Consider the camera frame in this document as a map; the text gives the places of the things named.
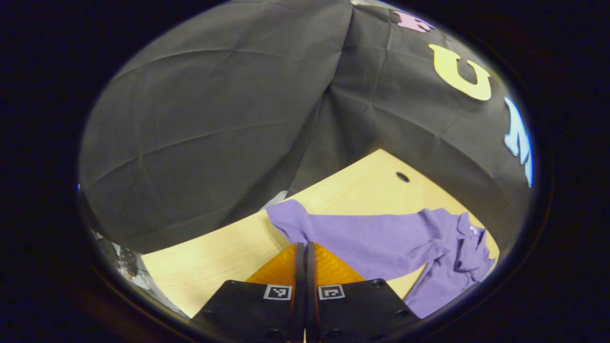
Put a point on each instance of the black backdrop cloth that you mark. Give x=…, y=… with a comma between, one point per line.
x=214, y=143

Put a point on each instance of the purple knit shirt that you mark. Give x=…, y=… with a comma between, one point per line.
x=381, y=238

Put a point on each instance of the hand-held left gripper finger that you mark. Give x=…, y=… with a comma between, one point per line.
x=299, y=295
x=310, y=295

